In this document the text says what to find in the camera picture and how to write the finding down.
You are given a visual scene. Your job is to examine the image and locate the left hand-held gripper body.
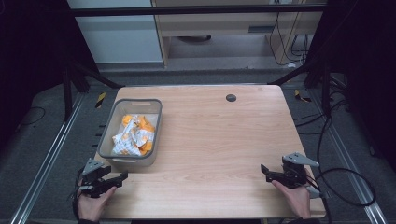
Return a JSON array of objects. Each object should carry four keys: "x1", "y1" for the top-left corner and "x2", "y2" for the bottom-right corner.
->
[{"x1": 78, "y1": 158, "x2": 109, "y2": 199}]

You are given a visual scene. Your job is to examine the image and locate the black hanging cables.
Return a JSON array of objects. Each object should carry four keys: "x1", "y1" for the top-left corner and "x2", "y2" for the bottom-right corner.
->
[{"x1": 268, "y1": 11, "x2": 310, "y2": 67}]

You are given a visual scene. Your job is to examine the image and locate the grey plastic bin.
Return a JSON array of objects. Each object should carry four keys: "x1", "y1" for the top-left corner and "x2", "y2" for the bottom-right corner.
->
[{"x1": 96, "y1": 98, "x2": 163, "y2": 173}]

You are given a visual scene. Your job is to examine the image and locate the yellow black tape strip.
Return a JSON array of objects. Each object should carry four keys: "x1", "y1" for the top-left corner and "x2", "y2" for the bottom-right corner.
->
[
  {"x1": 293, "y1": 89, "x2": 313, "y2": 104},
  {"x1": 94, "y1": 91, "x2": 107, "y2": 109}
]

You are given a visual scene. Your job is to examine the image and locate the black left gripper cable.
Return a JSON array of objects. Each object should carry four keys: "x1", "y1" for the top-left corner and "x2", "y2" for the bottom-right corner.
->
[{"x1": 71, "y1": 167, "x2": 86, "y2": 220}]

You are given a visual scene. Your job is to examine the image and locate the black metal stand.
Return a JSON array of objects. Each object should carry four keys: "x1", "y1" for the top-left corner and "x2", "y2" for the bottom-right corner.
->
[
  {"x1": 268, "y1": 57, "x2": 333, "y2": 119},
  {"x1": 61, "y1": 59, "x2": 125, "y2": 123}
]

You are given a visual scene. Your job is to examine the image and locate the black floor cables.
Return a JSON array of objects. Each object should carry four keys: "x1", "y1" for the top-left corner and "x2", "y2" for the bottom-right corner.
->
[{"x1": 293, "y1": 74, "x2": 356, "y2": 136}]

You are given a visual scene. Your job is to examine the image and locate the person's right hand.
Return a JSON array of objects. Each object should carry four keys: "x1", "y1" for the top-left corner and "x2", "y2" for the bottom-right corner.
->
[{"x1": 271, "y1": 179, "x2": 313, "y2": 220}]

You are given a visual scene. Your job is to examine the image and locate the white cabinet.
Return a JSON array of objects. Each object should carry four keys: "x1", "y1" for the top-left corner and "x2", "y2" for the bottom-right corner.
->
[{"x1": 66, "y1": 0, "x2": 164, "y2": 65}]

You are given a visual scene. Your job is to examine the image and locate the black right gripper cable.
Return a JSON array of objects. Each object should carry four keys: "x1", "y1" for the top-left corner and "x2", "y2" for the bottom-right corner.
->
[{"x1": 306, "y1": 116, "x2": 377, "y2": 224}]

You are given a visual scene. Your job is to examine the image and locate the thin black floor cable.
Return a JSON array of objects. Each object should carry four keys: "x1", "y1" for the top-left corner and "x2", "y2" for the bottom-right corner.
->
[{"x1": 17, "y1": 105, "x2": 47, "y2": 128}]

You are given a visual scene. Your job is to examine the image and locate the person's left hand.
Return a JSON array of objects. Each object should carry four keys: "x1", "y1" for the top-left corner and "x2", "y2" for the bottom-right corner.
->
[{"x1": 76, "y1": 185, "x2": 118, "y2": 223}]

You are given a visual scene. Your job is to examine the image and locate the metal floor rail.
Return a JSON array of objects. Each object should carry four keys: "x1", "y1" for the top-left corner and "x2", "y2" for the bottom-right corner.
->
[
  {"x1": 309, "y1": 89, "x2": 389, "y2": 224},
  {"x1": 9, "y1": 92, "x2": 86, "y2": 224}
]

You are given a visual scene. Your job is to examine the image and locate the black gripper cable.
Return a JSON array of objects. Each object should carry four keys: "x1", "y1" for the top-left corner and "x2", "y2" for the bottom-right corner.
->
[
  {"x1": 71, "y1": 167, "x2": 86, "y2": 220},
  {"x1": 306, "y1": 116, "x2": 377, "y2": 224}
]

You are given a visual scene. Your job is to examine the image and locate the black horizontal frame bar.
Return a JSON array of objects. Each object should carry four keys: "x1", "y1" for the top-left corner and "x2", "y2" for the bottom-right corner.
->
[{"x1": 69, "y1": 4, "x2": 327, "y2": 18}]

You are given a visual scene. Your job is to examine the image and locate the crumpled orange white wrapper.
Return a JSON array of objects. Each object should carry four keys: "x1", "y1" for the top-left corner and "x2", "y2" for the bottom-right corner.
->
[{"x1": 110, "y1": 114, "x2": 156, "y2": 157}]

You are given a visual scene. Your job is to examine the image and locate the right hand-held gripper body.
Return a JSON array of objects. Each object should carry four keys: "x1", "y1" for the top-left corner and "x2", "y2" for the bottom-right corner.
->
[{"x1": 280, "y1": 151, "x2": 320, "y2": 189}]

